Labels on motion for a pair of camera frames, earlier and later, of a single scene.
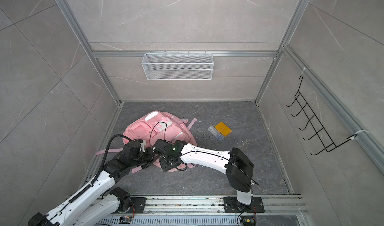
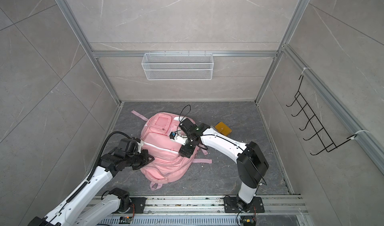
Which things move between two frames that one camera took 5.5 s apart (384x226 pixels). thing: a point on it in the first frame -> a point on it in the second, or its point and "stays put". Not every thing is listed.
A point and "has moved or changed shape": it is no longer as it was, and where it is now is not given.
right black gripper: [164, 167] -> [184, 151]
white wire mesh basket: [178, 66] stays put
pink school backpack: [158, 125] has moved or changed shape
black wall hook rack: [319, 133] stays put
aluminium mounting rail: [238, 205] stays put
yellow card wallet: [223, 129] stays put
